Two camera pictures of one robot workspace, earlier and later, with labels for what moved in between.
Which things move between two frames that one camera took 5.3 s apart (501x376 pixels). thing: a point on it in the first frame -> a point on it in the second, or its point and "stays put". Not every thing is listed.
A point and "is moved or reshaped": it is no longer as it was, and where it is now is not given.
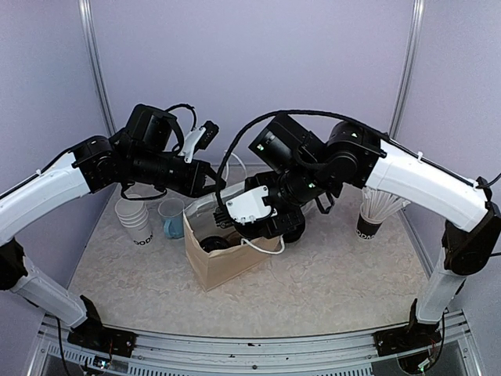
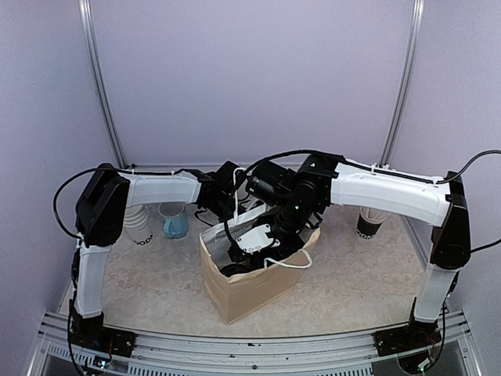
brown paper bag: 217,268 is moved or reshaped
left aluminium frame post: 94,66 stays put
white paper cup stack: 135,218 stays put
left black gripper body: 148,167 -> 222,209
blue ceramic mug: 171,211 stays put
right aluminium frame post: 418,8 stays put
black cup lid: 214,243 -> 232,269
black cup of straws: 377,205 stays put
